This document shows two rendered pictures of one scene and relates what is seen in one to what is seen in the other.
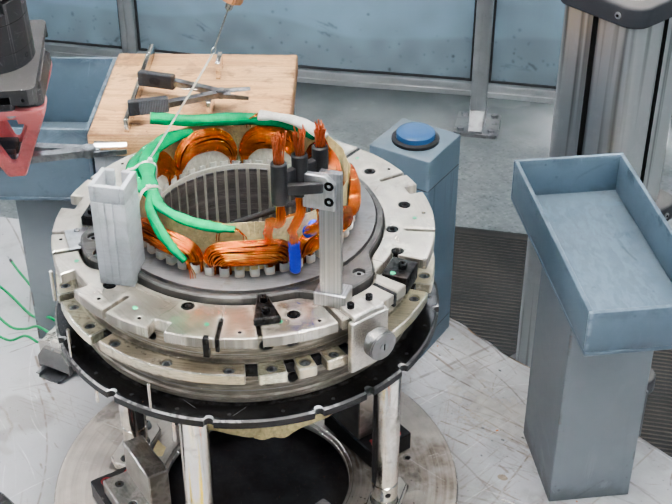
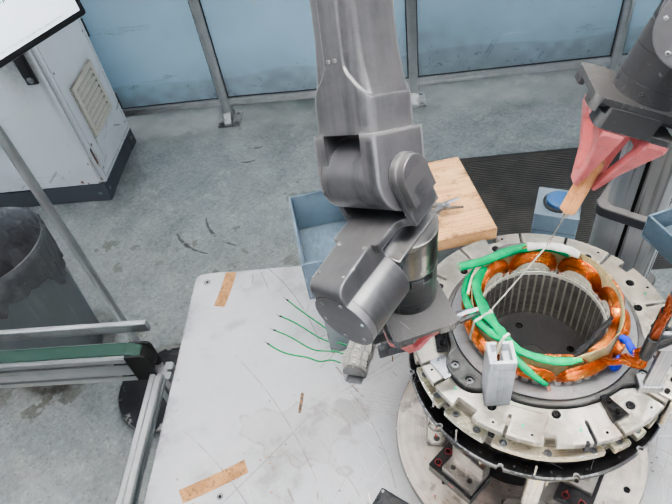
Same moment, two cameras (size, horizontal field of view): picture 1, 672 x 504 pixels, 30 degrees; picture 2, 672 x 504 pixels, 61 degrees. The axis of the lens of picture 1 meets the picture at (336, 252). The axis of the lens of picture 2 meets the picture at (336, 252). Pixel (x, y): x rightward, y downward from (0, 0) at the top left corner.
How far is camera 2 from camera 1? 0.61 m
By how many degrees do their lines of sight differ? 13
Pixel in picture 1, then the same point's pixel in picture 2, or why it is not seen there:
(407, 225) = (645, 301)
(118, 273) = (500, 400)
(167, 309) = (545, 421)
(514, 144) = (436, 107)
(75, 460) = (405, 444)
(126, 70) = not seen: hidden behind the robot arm
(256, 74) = (443, 178)
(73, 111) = (323, 219)
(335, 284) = (658, 381)
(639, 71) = not seen: outside the picture
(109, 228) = (500, 381)
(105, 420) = (407, 410)
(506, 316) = not seen: hidden behind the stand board
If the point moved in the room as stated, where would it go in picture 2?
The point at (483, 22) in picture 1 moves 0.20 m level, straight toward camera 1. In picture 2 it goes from (412, 46) to (419, 66)
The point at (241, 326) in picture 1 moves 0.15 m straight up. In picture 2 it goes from (604, 426) to (640, 348)
